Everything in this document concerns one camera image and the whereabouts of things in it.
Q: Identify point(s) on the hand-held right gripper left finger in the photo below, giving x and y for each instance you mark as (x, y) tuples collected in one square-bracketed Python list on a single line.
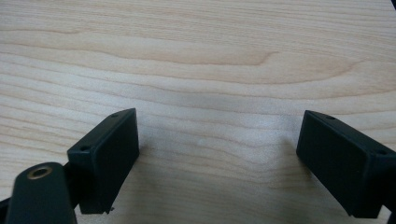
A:
[(104, 158)]

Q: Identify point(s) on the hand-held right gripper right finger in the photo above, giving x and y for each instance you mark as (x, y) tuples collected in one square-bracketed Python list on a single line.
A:
[(339, 161)]

